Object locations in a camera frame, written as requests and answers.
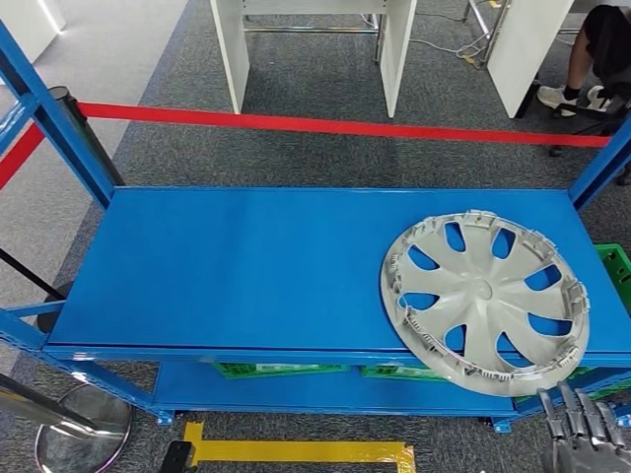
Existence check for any person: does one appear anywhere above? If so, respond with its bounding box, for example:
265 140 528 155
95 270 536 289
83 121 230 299
537 3 631 119

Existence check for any white partition panel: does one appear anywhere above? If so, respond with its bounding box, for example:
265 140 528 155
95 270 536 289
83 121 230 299
0 0 68 67

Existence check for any blue metal shelf rack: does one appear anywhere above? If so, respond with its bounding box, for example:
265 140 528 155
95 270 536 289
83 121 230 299
0 19 631 436

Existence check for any chrome stanchion post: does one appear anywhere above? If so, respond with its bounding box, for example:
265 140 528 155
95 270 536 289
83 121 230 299
0 372 133 473
49 85 125 189

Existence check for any white floor cable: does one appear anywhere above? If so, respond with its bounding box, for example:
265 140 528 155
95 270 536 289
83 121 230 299
408 9 494 70

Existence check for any long red barrier belt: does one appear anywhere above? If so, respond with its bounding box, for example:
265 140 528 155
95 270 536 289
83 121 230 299
78 101 612 149

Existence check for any thin black pole stand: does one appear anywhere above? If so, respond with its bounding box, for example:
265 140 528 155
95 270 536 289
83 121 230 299
0 247 75 335

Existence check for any grey plastic wheel cover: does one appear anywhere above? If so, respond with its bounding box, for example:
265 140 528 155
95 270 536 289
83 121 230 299
380 210 591 398

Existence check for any black office chair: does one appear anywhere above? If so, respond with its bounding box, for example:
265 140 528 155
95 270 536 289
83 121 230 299
548 98 631 187

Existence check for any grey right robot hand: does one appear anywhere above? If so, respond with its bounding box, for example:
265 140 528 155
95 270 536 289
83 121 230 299
537 381 631 473

